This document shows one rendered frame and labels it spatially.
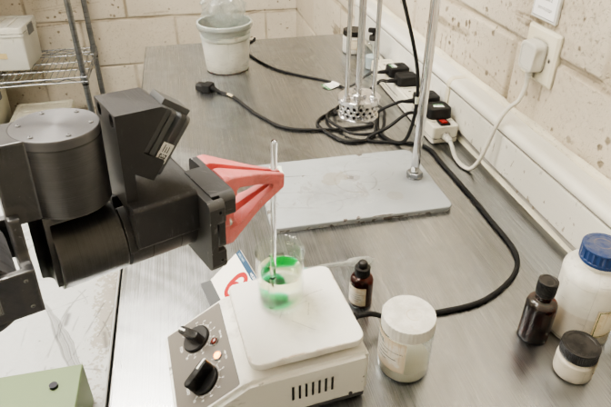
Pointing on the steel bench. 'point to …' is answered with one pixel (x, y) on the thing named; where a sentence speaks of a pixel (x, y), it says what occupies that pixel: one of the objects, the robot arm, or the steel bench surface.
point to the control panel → (181, 369)
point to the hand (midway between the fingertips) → (274, 180)
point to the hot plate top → (295, 322)
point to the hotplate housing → (290, 375)
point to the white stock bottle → (585, 289)
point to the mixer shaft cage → (350, 102)
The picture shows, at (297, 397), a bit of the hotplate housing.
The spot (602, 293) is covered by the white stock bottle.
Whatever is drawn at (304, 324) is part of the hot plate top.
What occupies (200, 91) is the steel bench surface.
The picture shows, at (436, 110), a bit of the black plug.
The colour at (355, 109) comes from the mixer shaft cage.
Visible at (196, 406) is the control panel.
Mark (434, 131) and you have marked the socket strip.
